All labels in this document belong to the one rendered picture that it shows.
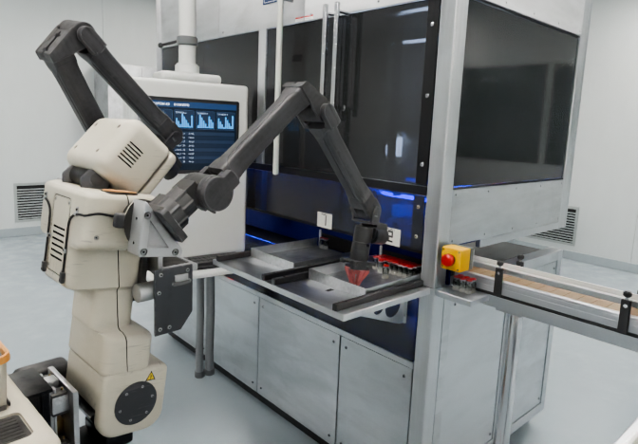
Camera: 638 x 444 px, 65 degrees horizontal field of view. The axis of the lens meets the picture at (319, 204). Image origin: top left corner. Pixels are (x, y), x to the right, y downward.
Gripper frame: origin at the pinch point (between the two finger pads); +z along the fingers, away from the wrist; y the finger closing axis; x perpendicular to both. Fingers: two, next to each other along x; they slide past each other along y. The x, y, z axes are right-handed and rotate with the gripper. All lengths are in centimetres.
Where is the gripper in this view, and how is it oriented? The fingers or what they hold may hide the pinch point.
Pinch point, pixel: (353, 288)
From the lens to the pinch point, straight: 159.0
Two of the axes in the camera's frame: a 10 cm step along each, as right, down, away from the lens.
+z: -1.7, 9.9, 0.3
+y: 7.2, 1.0, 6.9
